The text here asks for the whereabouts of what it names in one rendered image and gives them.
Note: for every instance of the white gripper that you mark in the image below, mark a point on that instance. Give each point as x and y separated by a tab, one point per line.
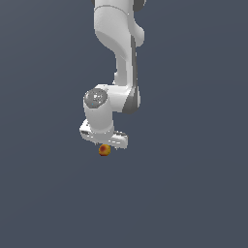
113	139

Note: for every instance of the small red-yellow ball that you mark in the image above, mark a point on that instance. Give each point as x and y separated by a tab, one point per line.
104	150

